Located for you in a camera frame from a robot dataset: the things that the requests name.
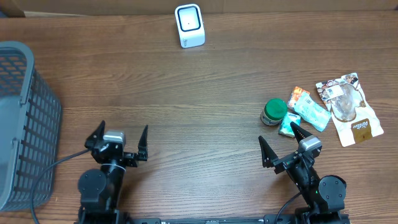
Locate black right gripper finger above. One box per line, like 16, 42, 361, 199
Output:
290, 121, 312, 143
258, 136, 279, 168

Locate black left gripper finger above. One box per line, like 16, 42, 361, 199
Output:
84, 120, 106, 149
138, 125, 148, 161

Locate small teal tissue pack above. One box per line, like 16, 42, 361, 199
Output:
279, 112, 301, 138

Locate light green wipes packet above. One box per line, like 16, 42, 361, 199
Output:
294, 93, 331, 132

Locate green lid white jar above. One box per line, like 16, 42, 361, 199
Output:
261, 98, 288, 126

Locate small orange box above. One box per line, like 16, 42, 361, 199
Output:
287, 86, 310, 110

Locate beige snack pouch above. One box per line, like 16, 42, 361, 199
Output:
315, 73, 384, 147

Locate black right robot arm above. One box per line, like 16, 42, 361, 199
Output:
258, 122, 350, 224

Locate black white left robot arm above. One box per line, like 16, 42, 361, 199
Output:
78, 121, 148, 224

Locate white barcode scanner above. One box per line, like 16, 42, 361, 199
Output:
175, 3, 206, 49

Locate grey plastic mesh basket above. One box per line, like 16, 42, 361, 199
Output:
1, 41, 63, 212

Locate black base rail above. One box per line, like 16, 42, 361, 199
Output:
73, 211, 351, 224

